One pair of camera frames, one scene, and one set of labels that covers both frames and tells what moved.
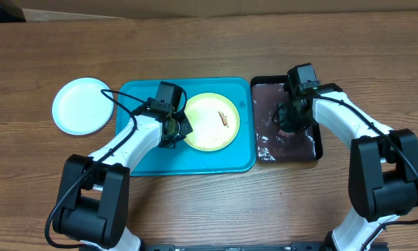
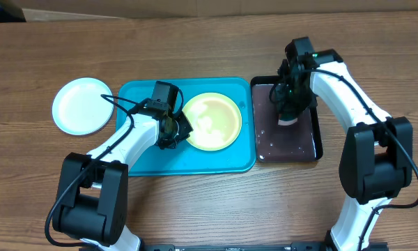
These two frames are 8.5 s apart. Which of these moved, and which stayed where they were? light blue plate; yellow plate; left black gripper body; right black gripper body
Moved: right black gripper body
Stayed: light blue plate; yellow plate; left black gripper body
